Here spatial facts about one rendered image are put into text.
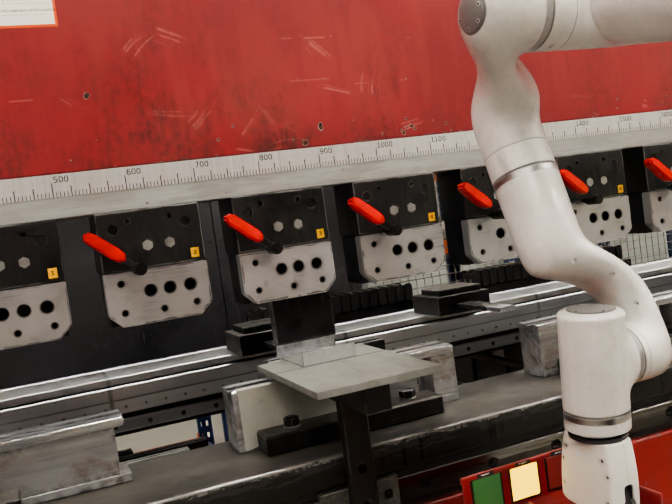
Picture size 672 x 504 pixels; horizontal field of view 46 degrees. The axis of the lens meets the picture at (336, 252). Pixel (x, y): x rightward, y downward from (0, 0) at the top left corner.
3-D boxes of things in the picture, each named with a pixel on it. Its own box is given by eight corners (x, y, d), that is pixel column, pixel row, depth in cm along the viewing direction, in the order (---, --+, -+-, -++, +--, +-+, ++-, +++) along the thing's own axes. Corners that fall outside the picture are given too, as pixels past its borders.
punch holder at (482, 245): (473, 265, 135) (460, 168, 134) (447, 264, 143) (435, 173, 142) (545, 252, 140) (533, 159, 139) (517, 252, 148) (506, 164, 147)
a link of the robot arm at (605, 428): (547, 405, 105) (548, 427, 106) (593, 424, 97) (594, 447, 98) (596, 392, 109) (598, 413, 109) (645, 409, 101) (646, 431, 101)
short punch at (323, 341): (279, 358, 125) (271, 299, 125) (275, 357, 127) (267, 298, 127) (337, 346, 129) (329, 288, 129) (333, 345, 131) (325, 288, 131)
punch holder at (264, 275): (246, 306, 120) (231, 197, 119) (232, 302, 128) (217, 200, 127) (337, 289, 125) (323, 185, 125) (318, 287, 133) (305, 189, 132)
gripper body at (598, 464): (548, 419, 106) (554, 498, 108) (602, 441, 97) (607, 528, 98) (592, 406, 109) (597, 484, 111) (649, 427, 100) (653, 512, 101)
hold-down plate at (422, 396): (269, 457, 117) (266, 437, 117) (258, 449, 122) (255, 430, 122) (445, 412, 128) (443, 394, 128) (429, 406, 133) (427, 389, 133)
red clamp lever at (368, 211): (356, 194, 122) (404, 228, 125) (346, 196, 126) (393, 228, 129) (350, 204, 122) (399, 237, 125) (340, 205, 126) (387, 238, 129)
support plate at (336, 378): (317, 400, 99) (316, 392, 99) (257, 371, 123) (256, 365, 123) (443, 371, 106) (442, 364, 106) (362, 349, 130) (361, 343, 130)
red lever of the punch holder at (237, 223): (230, 210, 115) (285, 246, 118) (223, 212, 119) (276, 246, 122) (224, 221, 114) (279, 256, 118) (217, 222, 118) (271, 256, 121)
